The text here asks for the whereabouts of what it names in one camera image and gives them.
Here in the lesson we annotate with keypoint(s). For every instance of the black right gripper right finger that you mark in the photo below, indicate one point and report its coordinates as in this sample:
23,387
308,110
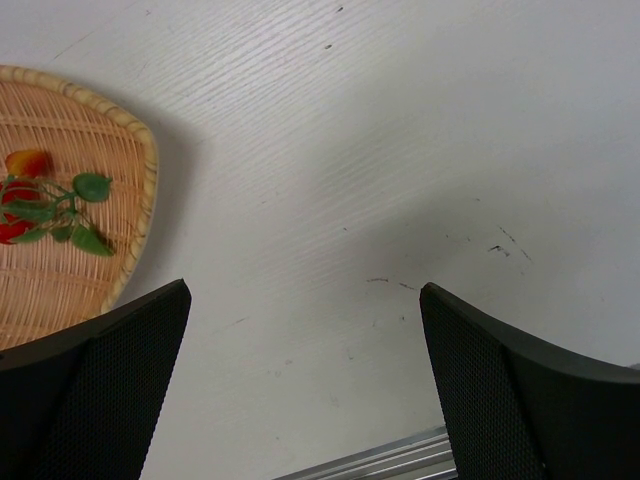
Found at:
518,407

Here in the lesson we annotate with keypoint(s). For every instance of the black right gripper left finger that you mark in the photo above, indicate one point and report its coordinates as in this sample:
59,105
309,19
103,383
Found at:
83,403

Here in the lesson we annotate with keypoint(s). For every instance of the red cherry pair with leaves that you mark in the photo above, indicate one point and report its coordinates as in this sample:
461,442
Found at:
32,209

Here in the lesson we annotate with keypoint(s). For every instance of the small red orange fruit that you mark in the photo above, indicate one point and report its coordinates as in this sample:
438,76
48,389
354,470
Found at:
28,163

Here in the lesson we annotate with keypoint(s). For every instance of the woven triangular fruit basket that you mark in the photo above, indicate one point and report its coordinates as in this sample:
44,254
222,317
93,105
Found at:
93,207

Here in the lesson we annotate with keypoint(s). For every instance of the aluminium frame rail front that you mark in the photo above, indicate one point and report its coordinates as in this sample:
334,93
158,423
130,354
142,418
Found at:
426,455

